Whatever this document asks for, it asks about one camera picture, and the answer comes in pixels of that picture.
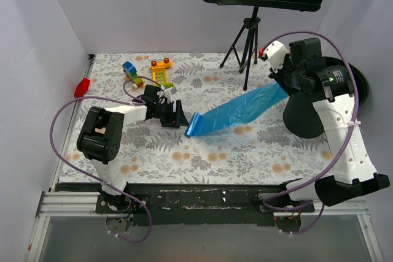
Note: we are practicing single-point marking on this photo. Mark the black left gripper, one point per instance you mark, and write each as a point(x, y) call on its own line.
point(177, 112)

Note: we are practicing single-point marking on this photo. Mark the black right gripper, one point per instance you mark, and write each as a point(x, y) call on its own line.
point(283, 78)

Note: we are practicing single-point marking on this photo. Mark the blue trash bag roll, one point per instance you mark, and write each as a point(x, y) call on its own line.
point(240, 110)

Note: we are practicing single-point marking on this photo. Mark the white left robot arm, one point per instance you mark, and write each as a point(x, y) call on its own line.
point(100, 137)

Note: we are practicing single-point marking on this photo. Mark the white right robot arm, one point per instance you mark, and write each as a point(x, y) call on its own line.
point(351, 173)

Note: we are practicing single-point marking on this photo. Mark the black ribbed trash bin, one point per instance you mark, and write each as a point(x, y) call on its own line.
point(302, 120)

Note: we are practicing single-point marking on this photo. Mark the yellow toy block house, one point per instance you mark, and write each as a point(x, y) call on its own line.
point(158, 69)

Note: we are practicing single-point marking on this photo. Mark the floral patterned table mat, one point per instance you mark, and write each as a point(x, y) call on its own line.
point(262, 152)

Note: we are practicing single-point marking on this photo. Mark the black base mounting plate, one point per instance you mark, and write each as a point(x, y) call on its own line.
point(174, 204)

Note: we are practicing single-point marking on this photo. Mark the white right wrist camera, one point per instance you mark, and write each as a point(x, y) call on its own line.
point(275, 54)

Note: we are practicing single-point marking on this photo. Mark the red block on rail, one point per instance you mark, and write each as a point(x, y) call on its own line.
point(82, 88)

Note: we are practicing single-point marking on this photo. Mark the aluminium frame rail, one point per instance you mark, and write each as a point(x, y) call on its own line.
point(69, 229)

